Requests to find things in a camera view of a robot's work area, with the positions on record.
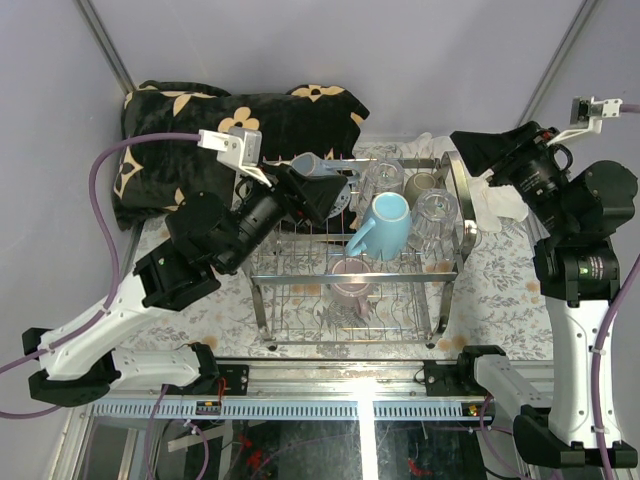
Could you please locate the olive beige mug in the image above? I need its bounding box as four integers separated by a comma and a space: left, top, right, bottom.
403, 172, 440, 209

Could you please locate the right aluminium frame post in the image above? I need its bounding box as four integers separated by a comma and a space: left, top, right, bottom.
510, 1, 603, 127

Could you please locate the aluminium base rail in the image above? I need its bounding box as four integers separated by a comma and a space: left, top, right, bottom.
88, 359, 485, 422

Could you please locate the light blue mug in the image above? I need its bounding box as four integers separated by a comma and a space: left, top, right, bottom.
345, 192, 411, 261

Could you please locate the clear glass tumbler rear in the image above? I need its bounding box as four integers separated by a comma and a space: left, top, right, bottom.
355, 159, 405, 216

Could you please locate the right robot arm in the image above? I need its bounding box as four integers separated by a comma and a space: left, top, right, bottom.
451, 122, 639, 475

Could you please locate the grey textured coffee mug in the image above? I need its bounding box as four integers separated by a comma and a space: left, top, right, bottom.
290, 152, 361, 184

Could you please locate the white crumpled cloth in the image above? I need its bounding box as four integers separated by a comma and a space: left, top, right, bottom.
399, 132, 529, 233

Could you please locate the black floral plush blanket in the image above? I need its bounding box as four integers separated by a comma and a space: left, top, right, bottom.
111, 80, 370, 231

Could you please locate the left aluminium frame post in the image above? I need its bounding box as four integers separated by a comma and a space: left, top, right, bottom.
73, 0, 135, 94

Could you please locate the floral patterned table mat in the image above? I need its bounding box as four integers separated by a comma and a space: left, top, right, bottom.
107, 139, 556, 362

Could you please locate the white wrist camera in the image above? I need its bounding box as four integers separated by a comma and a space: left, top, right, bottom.
198, 127, 272, 187
547, 97, 623, 146

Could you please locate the clear glass tumbler front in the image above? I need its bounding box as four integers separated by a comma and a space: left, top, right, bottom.
408, 189, 458, 254

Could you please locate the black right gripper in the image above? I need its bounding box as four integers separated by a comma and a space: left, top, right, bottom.
450, 120, 576, 236

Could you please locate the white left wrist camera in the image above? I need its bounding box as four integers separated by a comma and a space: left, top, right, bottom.
198, 127, 272, 187

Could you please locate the pink mug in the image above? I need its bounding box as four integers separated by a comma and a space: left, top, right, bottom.
327, 256, 373, 319

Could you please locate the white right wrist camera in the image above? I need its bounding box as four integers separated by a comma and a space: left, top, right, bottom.
547, 97, 623, 146

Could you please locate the aluminium frame post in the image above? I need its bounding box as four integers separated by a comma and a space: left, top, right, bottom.
73, 0, 135, 94
510, 1, 603, 127

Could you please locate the clear glass tumbler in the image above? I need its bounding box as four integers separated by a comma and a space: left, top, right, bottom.
355, 159, 405, 216
408, 189, 458, 254

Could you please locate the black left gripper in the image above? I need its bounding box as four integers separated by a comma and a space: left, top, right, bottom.
221, 158, 346, 273

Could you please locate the stainless steel dish rack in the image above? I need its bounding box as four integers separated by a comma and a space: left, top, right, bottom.
243, 151, 477, 350

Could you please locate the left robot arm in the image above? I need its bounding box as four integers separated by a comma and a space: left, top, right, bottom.
22, 164, 347, 408

